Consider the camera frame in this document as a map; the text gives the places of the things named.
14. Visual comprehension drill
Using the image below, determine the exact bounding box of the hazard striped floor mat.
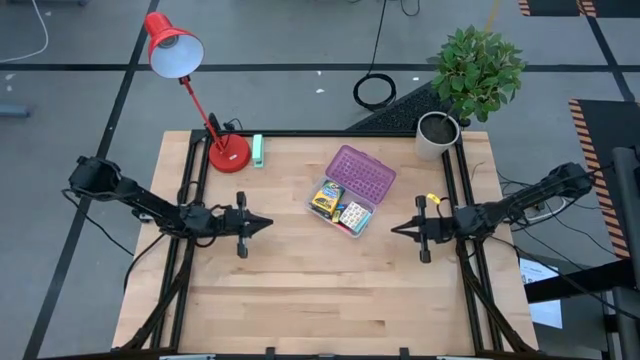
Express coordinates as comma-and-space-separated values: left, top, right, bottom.
518, 0, 640, 19
568, 98, 640, 260

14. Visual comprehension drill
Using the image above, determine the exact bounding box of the black aluminium table frame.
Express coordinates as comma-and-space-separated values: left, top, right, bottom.
112, 128, 539, 360

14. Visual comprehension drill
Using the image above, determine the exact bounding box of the red desk lamp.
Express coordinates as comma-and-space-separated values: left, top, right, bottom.
143, 10, 253, 174

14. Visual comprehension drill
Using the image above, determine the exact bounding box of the clear pencil case purple lid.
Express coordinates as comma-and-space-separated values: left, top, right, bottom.
305, 144, 398, 239

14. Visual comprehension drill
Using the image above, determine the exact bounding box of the black metal beam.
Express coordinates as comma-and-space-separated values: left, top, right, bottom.
524, 258, 640, 305

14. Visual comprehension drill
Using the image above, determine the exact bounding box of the printed sticker pad blue edge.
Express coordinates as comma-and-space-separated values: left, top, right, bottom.
338, 200, 373, 234

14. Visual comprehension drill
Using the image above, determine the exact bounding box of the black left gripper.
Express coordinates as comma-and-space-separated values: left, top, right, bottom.
215, 191, 275, 259

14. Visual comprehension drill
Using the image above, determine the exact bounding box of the grey metal post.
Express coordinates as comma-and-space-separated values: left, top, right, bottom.
612, 145, 640, 360

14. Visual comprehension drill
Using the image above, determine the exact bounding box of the green crayon box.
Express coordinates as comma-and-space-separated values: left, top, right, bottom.
310, 180, 347, 217

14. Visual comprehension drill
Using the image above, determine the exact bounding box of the mint green stapler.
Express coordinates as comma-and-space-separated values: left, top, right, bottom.
251, 133, 265, 169

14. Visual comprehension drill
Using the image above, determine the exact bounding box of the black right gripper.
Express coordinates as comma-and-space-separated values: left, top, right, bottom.
391, 194, 456, 264

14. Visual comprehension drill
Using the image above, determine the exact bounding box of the white floor cable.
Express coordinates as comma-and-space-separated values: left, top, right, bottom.
0, 0, 50, 64

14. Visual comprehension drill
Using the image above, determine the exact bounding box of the black ribbed floor mat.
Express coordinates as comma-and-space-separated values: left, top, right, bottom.
346, 82, 451, 132

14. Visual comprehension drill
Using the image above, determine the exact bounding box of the green plant in white pot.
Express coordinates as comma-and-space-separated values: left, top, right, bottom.
414, 24, 528, 162

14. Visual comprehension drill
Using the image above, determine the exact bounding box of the coiled black floor cable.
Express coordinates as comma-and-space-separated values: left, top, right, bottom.
352, 0, 398, 112

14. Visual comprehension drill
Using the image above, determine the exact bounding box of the white paper sheet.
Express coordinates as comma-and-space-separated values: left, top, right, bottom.
519, 257, 564, 330

